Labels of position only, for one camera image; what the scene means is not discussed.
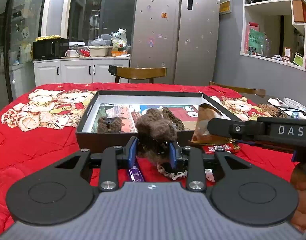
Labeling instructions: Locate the black microwave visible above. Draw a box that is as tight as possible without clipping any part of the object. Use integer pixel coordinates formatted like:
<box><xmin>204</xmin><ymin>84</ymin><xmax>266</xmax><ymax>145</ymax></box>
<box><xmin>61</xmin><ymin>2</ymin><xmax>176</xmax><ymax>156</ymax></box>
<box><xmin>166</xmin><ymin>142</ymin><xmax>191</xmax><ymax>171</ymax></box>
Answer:
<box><xmin>33</xmin><ymin>38</ymin><xmax>70</xmax><ymax>60</ymax></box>

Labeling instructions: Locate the shallow black cardboard box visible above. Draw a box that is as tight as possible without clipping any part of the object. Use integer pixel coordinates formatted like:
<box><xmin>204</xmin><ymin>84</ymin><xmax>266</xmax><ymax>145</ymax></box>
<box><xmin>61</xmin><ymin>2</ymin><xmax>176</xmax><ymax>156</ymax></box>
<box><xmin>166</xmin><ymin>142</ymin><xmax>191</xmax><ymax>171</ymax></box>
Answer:
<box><xmin>75</xmin><ymin>90</ymin><xmax>243</xmax><ymax>154</ymax></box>

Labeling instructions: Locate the beige plastic basin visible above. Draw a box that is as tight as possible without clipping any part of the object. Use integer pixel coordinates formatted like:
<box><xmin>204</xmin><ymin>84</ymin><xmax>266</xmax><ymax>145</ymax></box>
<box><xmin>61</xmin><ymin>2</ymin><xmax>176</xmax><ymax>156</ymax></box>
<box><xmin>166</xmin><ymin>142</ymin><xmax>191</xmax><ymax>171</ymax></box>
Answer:
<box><xmin>89</xmin><ymin>45</ymin><xmax>113</xmax><ymax>57</ymax></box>

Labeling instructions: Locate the small green card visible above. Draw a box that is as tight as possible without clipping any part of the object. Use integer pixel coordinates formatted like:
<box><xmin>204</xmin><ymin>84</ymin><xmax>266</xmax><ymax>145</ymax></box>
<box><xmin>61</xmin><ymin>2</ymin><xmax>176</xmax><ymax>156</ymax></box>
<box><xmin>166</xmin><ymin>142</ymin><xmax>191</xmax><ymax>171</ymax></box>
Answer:
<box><xmin>293</xmin><ymin>52</ymin><xmax>304</xmax><ymax>67</ymax></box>

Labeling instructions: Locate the yellow tray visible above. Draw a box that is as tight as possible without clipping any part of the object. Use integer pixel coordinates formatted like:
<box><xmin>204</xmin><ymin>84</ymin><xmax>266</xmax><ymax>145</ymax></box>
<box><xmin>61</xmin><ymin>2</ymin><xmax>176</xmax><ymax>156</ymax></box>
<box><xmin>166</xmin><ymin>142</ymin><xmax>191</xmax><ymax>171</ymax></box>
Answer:
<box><xmin>35</xmin><ymin>34</ymin><xmax>61</xmax><ymax>41</ymax></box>

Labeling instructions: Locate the wooden chair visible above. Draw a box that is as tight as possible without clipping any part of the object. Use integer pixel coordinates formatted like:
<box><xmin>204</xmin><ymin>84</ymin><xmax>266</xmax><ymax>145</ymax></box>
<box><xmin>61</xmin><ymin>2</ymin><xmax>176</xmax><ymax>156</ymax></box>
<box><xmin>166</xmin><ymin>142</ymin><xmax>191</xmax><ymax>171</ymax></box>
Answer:
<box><xmin>109</xmin><ymin>65</ymin><xmax>167</xmax><ymax>84</ymax></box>
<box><xmin>209</xmin><ymin>81</ymin><xmax>266</xmax><ymax>98</ymax></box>

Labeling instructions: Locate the white green snack bag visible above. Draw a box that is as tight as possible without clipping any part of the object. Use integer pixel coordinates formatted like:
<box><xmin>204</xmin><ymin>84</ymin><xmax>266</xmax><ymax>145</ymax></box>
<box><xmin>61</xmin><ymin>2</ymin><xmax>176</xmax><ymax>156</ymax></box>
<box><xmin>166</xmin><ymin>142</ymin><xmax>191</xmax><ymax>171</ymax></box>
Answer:
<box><xmin>111</xmin><ymin>28</ymin><xmax>128</xmax><ymax>49</ymax></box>

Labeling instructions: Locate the brown fuzzy hair claw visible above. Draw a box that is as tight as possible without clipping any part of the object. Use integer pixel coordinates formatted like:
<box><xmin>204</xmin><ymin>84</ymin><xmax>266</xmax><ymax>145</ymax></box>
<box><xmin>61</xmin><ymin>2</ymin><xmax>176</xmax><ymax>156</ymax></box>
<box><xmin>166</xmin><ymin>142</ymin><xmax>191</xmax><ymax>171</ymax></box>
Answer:
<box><xmin>135</xmin><ymin>108</ymin><xmax>178</xmax><ymax>162</ymax></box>

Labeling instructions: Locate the yellow wall sign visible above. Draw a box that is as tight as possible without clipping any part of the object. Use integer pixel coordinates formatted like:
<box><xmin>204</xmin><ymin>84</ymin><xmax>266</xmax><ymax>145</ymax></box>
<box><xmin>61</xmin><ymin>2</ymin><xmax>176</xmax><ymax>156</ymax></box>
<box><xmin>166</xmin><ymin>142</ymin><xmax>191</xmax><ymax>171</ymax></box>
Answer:
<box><xmin>219</xmin><ymin>0</ymin><xmax>232</xmax><ymax>14</ymax></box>

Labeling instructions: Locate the brown red box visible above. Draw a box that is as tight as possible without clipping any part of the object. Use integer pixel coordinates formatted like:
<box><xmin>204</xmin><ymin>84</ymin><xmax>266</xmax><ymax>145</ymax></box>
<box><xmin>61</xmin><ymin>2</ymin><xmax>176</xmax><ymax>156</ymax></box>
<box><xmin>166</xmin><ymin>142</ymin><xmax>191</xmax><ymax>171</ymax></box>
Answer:
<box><xmin>292</xmin><ymin>0</ymin><xmax>306</xmax><ymax>23</ymax></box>

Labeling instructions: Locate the grey plastic bag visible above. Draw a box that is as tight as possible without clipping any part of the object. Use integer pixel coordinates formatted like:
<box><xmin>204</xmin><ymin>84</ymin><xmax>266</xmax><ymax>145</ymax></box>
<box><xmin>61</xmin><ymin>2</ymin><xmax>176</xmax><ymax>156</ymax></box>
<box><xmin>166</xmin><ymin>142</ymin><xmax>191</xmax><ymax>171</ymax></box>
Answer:
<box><xmin>90</xmin><ymin>36</ymin><xmax>111</xmax><ymax>47</ymax></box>

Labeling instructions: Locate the brown fuzzy bow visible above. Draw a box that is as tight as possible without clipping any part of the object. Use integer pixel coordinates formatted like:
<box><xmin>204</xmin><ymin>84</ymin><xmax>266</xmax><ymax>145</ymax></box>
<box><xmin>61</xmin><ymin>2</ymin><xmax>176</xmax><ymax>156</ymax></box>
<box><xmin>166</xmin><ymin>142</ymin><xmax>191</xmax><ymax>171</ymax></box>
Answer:
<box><xmin>97</xmin><ymin>116</ymin><xmax>123</xmax><ymax>133</ymax></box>

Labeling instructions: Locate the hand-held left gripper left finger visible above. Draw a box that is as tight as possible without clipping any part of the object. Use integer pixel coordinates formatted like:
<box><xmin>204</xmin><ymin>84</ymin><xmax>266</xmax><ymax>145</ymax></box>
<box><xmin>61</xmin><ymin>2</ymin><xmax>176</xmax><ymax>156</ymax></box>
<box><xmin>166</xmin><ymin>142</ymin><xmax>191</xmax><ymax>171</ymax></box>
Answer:
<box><xmin>54</xmin><ymin>137</ymin><xmax>139</xmax><ymax>191</ymax></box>

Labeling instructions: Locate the green and red card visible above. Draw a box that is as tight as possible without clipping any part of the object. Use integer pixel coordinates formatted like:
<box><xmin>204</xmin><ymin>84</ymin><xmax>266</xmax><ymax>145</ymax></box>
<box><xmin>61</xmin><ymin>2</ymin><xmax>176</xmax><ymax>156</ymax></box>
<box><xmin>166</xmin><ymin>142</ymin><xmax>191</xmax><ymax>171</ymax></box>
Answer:
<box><xmin>244</xmin><ymin>22</ymin><xmax>267</xmax><ymax>55</ymax></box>

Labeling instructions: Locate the white cloth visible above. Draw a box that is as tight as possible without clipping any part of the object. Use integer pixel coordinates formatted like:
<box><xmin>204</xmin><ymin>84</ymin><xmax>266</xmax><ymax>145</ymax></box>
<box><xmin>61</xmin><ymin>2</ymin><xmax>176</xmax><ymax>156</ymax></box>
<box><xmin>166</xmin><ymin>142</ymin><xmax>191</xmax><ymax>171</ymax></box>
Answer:
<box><xmin>268</xmin><ymin>97</ymin><xmax>290</xmax><ymax>108</ymax></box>

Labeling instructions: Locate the person's right hand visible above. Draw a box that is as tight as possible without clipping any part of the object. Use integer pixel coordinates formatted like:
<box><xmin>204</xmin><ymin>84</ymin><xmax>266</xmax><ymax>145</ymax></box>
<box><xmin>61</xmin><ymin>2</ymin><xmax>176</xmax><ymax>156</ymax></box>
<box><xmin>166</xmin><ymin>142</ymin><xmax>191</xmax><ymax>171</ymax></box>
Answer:
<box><xmin>290</xmin><ymin>163</ymin><xmax>306</xmax><ymax>232</ymax></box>

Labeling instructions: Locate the purple snack bar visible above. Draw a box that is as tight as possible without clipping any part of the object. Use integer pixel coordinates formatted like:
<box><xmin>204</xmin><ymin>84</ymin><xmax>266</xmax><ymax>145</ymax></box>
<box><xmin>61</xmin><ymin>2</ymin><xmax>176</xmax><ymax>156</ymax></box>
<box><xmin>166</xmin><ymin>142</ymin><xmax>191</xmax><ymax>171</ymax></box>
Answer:
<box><xmin>127</xmin><ymin>162</ymin><xmax>145</xmax><ymax>182</ymax></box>

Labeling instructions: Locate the black cable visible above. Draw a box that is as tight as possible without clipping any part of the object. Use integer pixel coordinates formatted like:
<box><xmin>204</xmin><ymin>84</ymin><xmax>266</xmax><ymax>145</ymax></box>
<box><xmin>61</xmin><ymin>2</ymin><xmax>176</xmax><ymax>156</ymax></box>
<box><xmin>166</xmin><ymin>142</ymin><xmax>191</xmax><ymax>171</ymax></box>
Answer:
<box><xmin>275</xmin><ymin>107</ymin><xmax>306</xmax><ymax>113</ymax></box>

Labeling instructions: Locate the brown triangular packet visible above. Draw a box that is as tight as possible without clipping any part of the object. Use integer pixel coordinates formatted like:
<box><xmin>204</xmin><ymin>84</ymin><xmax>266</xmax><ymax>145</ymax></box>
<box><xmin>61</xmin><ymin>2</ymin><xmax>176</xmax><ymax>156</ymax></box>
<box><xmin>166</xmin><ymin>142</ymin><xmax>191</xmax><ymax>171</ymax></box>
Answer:
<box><xmin>191</xmin><ymin>103</ymin><xmax>228</xmax><ymax>146</ymax></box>

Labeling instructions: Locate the red snack packet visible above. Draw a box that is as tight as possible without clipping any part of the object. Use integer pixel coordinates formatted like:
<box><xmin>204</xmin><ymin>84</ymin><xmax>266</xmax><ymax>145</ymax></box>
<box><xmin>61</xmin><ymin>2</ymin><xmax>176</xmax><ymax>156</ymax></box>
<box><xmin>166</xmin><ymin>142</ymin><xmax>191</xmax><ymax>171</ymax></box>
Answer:
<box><xmin>202</xmin><ymin>142</ymin><xmax>241</xmax><ymax>154</ymax></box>

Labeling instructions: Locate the white cabinet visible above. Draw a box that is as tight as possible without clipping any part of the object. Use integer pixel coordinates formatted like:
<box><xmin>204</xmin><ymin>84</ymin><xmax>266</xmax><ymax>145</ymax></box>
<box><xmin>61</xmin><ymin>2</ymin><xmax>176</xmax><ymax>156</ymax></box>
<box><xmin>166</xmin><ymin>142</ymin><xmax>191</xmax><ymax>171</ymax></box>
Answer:
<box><xmin>33</xmin><ymin>56</ymin><xmax>130</xmax><ymax>87</ymax></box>

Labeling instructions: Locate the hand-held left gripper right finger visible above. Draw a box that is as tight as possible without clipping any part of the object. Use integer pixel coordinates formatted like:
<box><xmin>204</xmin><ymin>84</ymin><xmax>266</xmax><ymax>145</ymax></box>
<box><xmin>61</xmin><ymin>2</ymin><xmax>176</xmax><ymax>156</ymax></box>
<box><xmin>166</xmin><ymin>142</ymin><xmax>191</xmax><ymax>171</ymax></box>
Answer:
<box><xmin>168</xmin><ymin>142</ymin><xmax>252</xmax><ymax>192</ymax></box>

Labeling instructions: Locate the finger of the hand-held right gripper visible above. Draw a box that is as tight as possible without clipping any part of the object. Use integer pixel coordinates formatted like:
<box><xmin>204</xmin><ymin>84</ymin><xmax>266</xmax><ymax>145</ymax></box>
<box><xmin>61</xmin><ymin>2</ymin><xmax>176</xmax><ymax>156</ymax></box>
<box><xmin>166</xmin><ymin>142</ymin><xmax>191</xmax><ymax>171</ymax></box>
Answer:
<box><xmin>207</xmin><ymin>117</ymin><xmax>259</xmax><ymax>142</ymax></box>
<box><xmin>225</xmin><ymin>137</ymin><xmax>295</xmax><ymax>153</ymax></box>

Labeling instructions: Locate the white crocheted lace item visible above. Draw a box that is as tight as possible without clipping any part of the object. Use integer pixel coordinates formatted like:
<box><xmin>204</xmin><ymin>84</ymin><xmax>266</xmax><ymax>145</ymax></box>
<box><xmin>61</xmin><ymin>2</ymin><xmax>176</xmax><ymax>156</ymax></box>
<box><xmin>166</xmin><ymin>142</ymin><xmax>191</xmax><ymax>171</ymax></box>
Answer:
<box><xmin>156</xmin><ymin>162</ymin><xmax>188</xmax><ymax>180</ymax></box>

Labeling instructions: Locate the silver refrigerator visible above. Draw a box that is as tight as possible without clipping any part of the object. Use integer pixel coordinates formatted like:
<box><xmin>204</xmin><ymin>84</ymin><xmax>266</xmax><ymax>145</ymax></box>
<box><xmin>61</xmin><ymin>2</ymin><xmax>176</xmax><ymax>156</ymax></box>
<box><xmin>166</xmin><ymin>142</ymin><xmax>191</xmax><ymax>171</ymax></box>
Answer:
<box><xmin>130</xmin><ymin>0</ymin><xmax>221</xmax><ymax>85</ymax></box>

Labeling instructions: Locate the white wall shelf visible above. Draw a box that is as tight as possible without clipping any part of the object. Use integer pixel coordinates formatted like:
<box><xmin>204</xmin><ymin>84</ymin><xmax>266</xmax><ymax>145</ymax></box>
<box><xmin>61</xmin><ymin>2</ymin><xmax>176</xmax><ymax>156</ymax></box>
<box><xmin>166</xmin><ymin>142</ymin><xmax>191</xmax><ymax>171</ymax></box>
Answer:
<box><xmin>240</xmin><ymin>0</ymin><xmax>306</xmax><ymax>74</ymax></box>

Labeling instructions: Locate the red bear printed blanket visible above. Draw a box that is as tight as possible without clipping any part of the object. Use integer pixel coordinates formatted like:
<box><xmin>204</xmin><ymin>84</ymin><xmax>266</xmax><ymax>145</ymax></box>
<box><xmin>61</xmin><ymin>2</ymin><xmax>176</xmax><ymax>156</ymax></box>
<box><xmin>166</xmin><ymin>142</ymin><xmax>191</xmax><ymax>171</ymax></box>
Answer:
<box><xmin>0</xmin><ymin>82</ymin><xmax>306</xmax><ymax>237</ymax></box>

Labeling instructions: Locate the white device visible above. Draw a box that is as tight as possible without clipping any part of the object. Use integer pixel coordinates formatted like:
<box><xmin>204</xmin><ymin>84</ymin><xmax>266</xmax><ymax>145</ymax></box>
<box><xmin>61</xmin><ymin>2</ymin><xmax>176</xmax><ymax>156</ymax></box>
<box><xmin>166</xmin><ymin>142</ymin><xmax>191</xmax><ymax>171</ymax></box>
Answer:
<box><xmin>284</xmin><ymin>97</ymin><xmax>306</xmax><ymax>119</ymax></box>

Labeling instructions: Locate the glass door with stickers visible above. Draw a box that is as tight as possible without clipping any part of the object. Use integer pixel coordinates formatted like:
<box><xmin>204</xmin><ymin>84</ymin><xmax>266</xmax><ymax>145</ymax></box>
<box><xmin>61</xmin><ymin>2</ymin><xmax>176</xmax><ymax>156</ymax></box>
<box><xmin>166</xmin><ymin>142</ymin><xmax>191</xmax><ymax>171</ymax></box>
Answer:
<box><xmin>0</xmin><ymin>0</ymin><xmax>51</xmax><ymax>103</ymax></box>

